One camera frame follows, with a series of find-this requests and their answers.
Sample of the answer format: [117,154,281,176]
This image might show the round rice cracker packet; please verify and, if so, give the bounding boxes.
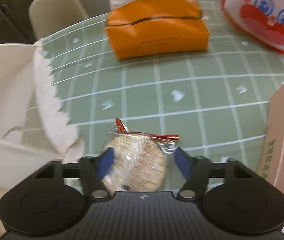
[102,118,179,194]

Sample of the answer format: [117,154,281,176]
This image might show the green grid tablecloth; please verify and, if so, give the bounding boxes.
[22,0,284,193]

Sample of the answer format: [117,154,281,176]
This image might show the large cream snack bag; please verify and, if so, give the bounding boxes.
[0,40,86,237]

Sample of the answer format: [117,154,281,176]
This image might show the pink cardboard box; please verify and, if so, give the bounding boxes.
[256,76,284,228]

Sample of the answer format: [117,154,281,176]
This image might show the orange tissue box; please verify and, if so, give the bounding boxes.
[105,0,209,60]

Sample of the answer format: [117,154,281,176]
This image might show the beige dining chair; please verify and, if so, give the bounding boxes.
[28,0,89,40]

